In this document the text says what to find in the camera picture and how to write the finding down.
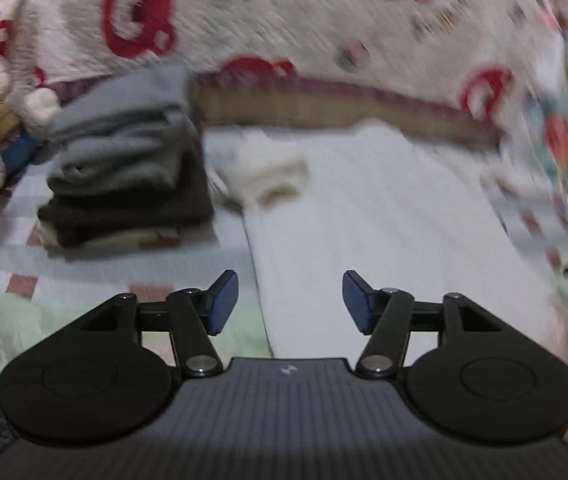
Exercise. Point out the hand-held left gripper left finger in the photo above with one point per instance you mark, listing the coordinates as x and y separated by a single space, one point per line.
224 300

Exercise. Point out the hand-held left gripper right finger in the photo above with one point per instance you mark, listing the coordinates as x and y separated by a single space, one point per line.
356 300

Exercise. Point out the white garment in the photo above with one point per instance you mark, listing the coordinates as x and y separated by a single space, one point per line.
389 220

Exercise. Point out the folded dark grey garment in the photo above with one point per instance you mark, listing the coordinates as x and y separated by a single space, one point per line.
164 210

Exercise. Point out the folded beige garment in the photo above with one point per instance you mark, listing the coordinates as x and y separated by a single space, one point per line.
114 251

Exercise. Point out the small cream cloth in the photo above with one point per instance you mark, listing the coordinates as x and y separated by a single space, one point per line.
264 170

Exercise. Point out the tan padded headboard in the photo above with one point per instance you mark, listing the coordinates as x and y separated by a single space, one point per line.
314 110

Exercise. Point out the light green cloth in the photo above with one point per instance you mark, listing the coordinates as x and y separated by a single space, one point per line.
14 325

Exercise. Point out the white quilt with red bears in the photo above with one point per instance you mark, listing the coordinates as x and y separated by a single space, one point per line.
289 25

